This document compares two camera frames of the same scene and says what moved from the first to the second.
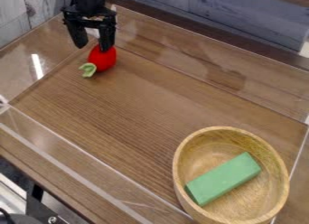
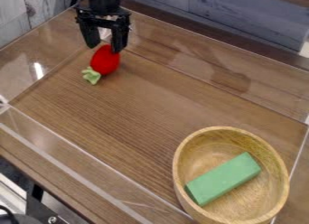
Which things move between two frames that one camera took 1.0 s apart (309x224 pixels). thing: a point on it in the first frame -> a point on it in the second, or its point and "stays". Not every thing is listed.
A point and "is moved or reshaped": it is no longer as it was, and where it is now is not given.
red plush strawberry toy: x=105 y=60 is moved or reshaped
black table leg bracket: x=37 y=209 stays
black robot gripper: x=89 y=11 -> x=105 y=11
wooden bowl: x=231 y=176 stays
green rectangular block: x=223 y=179 stays
